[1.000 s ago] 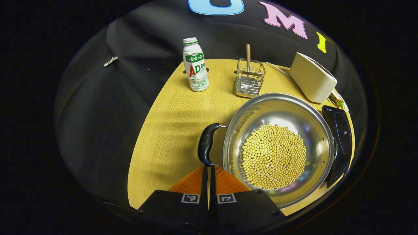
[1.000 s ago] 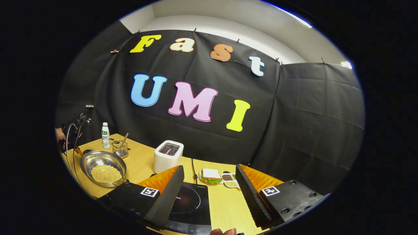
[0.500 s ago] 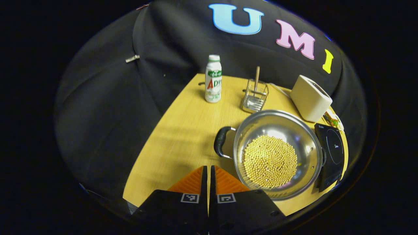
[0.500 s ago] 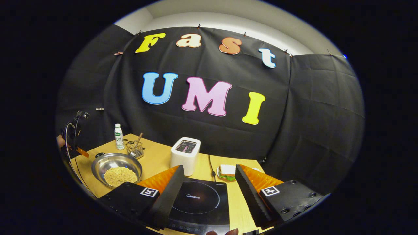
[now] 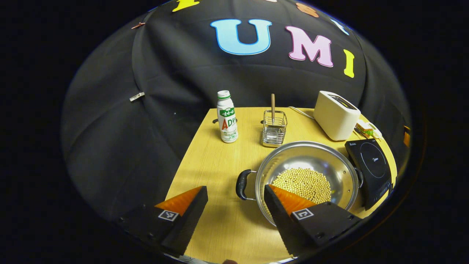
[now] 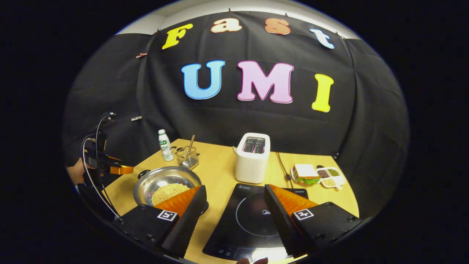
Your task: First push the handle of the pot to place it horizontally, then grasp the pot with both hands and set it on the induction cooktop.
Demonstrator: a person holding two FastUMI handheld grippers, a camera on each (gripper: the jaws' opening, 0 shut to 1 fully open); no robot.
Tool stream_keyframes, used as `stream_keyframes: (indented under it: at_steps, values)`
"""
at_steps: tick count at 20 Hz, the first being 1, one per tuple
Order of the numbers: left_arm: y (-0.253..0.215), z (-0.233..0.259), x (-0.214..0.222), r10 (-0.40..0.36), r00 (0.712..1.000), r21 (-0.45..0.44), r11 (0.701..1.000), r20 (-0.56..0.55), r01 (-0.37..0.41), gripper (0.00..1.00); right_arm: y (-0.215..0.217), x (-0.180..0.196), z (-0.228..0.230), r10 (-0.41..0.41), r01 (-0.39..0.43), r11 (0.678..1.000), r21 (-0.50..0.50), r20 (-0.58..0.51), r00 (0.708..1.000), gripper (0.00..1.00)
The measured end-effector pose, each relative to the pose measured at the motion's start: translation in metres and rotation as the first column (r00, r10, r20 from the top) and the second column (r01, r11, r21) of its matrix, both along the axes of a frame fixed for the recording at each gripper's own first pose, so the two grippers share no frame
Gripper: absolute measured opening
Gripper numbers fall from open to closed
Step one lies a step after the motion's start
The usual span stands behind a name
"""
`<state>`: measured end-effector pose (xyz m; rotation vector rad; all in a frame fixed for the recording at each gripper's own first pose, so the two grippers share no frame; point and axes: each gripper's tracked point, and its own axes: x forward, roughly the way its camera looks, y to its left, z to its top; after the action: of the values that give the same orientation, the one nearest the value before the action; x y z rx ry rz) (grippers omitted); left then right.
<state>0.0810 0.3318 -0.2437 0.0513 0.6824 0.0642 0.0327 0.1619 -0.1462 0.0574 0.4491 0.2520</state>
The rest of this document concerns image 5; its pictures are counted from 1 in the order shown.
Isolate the stainless steel pot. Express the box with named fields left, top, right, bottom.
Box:
left=236, top=141, right=364, bottom=227

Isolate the black induction cooktop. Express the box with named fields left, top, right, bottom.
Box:
left=344, top=138, right=393, bottom=210

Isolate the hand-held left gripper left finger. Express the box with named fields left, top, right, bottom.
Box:
left=117, top=186, right=208, bottom=257

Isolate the pile of soybeans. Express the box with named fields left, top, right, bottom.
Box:
left=271, top=168, right=332, bottom=206

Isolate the sandwich with lettuce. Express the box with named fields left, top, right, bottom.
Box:
left=355, top=120, right=375, bottom=139

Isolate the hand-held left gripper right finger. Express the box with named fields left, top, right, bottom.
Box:
left=264, top=184, right=363, bottom=257

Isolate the white toaster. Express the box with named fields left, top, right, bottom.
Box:
left=313, top=91, right=361, bottom=142

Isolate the white power cable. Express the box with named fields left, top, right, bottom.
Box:
left=288, top=106, right=315, bottom=120

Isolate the white drink bottle green label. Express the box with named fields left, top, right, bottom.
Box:
left=217, top=90, right=239, bottom=144

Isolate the wire mesh utensil basket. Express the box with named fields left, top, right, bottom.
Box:
left=261, top=110, right=288, bottom=148

